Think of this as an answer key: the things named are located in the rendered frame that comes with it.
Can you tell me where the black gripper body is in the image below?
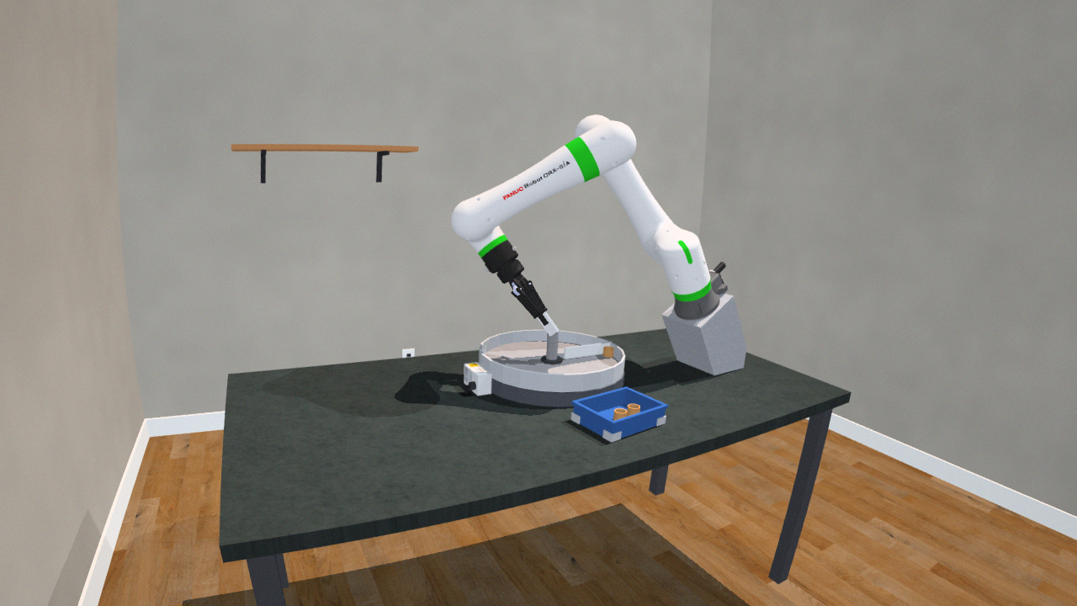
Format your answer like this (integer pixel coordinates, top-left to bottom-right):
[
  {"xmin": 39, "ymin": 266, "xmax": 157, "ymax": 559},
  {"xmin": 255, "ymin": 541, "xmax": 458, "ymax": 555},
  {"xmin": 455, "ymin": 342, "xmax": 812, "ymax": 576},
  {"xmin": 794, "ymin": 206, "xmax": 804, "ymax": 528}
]
[{"xmin": 496, "ymin": 259, "xmax": 527, "ymax": 292}]

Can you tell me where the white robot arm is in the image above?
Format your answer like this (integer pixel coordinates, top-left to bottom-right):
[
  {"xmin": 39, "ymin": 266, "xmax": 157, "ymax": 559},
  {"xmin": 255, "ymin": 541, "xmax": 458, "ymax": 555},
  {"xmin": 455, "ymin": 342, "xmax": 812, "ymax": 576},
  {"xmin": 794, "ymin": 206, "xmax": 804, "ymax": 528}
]
[{"xmin": 451, "ymin": 115, "xmax": 728, "ymax": 320}]

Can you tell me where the blue plastic crate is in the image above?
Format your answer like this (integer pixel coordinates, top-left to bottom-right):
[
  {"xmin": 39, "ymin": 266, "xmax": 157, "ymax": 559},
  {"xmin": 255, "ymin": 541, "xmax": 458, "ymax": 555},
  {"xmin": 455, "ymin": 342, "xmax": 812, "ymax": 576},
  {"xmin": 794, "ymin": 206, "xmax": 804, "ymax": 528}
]
[{"xmin": 571, "ymin": 387, "xmax": 668, "ymax": 443}]

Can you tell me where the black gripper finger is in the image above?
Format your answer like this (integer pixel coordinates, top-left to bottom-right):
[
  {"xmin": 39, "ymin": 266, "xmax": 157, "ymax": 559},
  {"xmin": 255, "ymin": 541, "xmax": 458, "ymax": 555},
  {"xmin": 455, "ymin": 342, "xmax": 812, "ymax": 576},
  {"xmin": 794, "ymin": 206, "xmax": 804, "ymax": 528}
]
[
  {"xmin": 510, "ymin": 279, "xmax": 558, "ymax": 337},
  {"xmin": 523, "ymin": 278, "xmax": 559, "ymax": 332}
]

